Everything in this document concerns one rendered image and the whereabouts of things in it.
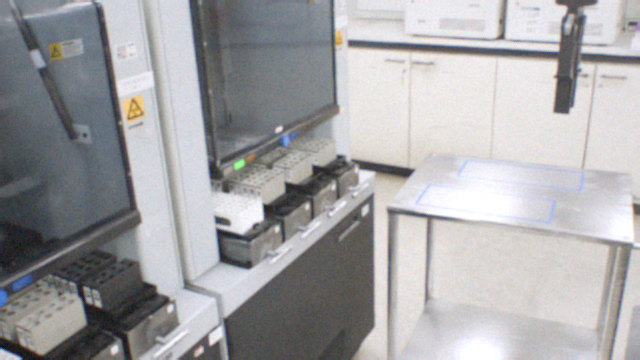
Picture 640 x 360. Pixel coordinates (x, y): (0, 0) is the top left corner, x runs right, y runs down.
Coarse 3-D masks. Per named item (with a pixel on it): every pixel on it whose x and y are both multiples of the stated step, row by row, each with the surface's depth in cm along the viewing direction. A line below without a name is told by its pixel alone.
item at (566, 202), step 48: (432, 192) 170; (480, 192) 169; (528, 192) 168; (576, 192) 167; (624, 192) 166; (432, 240) 210; (576, 240) 145; (624, 240) 141; (432, 288) 218; (624, 288) 146; (432, 336) 198; (480, 336) 197; (528, 336) 196; (576, 336) 195
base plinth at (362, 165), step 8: (352, 160) 415; (360, 160) 412; (360, 168) 414; (368, 168) 411; (376, 168) 408; (384, 168) 405; (392, 168) 402; (400, 168) 399; (408, 168) 396; (408, 176) 398
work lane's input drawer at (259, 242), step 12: (216, 228) 156; (252, 228) 155; (264, 228) 155; (276, 228) 159; (228, 240) 153; (240, 240) 152; (252, 240) 151; (264, 240) 155; (276, 240) 160; (228, 252) 154; (240, 252) 152; (252, 252) 151; (264, 252) 156; (288, 252) 158; (252, 264) 152
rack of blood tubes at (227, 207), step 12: (216, 192) 165; (216, 204) 158; (228, 204) 159; (240, 204) 157; (252, 204) 157; (216, 216) 164; (228, 216) 152; (240, 216) 151; (252, 216) 155; (228, 228) 154; (240, 228) 152
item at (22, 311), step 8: (40, 296) 117; (48, 296) 117; (56, 296) 119; (24, 304) 115; (32, 304) 115; (40, 304) 116; (8, 312) 112; (16, 312) 112; (24, 312) 113; (0, 320) 111; (8, 320) 110; (16, 320) 112; (8, 328) 111; (8, 336) 112; (16, 336) 112
